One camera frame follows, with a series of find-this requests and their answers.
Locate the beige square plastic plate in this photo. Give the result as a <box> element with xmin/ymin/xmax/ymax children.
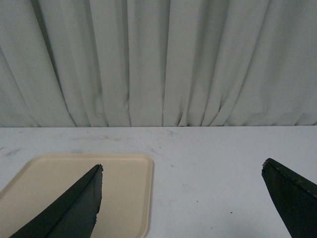
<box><xmin>0</xmin><ymin>154</ymin><xmax>153</xmax><ymax>238</ymax></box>

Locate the grey pleated curtain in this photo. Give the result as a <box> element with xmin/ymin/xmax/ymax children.
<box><xmin>0</xmin><ymin>0</ymin><xmax>317</xmax><ymax>127</ymax></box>

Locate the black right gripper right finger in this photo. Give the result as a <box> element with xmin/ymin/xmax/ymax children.
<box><xmin>262</xmin><ymin>158</ymin><xmax>317</xmax><ymax>238</ymax></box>

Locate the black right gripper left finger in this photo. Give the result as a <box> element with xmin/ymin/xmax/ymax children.
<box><xmin>11</xmin><ymin>164</ymin><xmax>103</xmax><ymax>238</ymax></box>

